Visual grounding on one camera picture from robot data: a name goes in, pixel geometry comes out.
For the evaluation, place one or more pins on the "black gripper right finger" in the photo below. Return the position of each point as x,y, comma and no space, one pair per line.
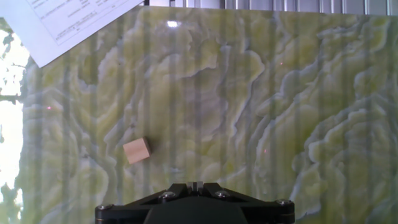
267,213

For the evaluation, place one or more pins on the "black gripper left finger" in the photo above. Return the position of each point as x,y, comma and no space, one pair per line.
130,213

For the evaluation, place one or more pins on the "wooden cube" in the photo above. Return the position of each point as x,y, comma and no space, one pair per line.
136,151

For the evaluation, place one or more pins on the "green marble pattern mat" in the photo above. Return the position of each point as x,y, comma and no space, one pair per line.
217,93

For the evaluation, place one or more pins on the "printed paper sheet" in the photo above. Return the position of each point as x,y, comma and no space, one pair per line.
46,21

